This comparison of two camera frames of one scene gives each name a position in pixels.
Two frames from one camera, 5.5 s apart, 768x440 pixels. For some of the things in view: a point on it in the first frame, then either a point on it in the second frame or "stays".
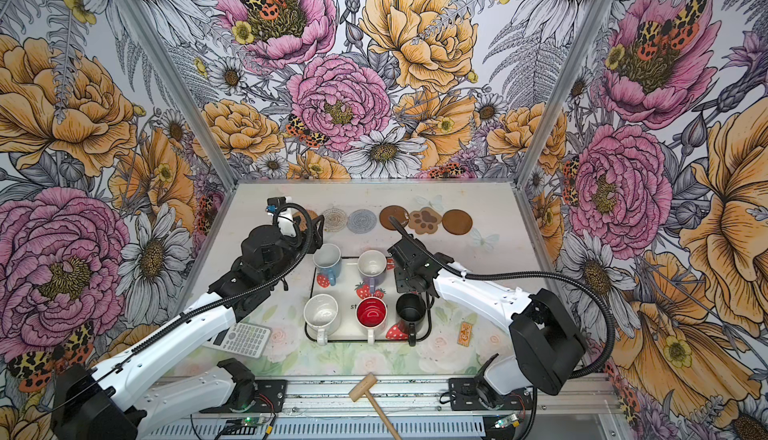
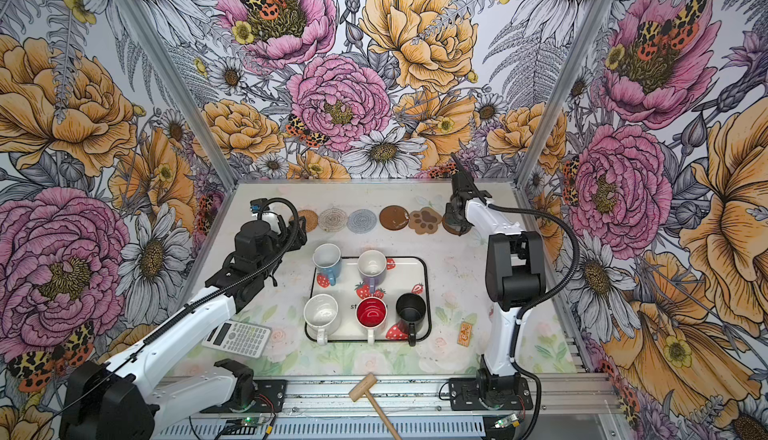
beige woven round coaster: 335,219 stays
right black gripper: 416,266 -> 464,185
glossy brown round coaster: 398,212 stays
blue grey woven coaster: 362,221 stays
